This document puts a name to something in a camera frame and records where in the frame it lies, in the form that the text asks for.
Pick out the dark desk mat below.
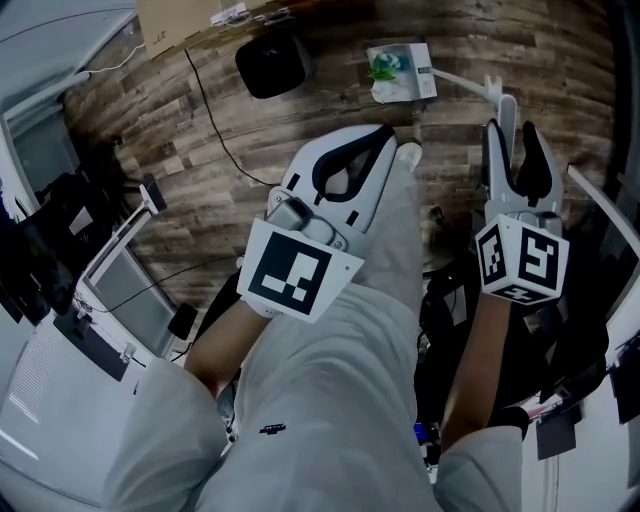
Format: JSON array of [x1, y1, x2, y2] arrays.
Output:
[[52, 309, 130, 384]]

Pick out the person's left forearm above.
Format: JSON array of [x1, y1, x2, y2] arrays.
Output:
[[183, 299, 274, 399]]

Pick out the black cable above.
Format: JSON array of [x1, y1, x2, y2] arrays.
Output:
[[74, 258, 241, 315], [183, 47, 281, 190]]

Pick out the black waste bin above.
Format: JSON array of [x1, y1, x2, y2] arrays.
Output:
[[234, 34, 315, 100]]

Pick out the person's right forearm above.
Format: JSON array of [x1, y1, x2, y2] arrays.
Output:
[[439, 292, 514, 444]]

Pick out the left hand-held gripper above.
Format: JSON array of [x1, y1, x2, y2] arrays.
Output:
[[235, 123, 399, 325]]

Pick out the person's white right shoe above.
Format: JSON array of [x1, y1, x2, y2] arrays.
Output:
[[394, 142, 424, 174]]

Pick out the white wristwatch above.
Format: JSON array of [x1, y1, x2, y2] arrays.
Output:
[[242, 294, 281, 319]]

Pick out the large brown cardboard box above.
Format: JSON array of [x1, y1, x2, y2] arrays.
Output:
[[135, 0, 301, 61]]

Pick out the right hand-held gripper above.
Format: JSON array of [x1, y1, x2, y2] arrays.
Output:
[[473, 119, 571, 305]]

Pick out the person's light trousers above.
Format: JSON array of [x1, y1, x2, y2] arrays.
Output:
[[357, 144, 424, 301]]

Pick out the black power adapter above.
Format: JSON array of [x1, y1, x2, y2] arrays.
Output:
[[167, 302, 199, 339]]

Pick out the person's white shirt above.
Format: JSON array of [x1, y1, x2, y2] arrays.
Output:
[[102, 279, 526, 512]]

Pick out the white cable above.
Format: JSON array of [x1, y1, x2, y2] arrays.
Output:
[[74, 42, 147, 80]]

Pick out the black square pad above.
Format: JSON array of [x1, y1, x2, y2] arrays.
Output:
[[536, 409, 577, 462]]

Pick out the white desk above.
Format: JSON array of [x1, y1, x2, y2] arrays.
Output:
[[529, 163, 640, 512], [0, 67, 94, 214], [0, 207, 189, 506]]

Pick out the white broom black bristles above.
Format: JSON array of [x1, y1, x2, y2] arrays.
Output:
[[81, 172, 169, 281]]

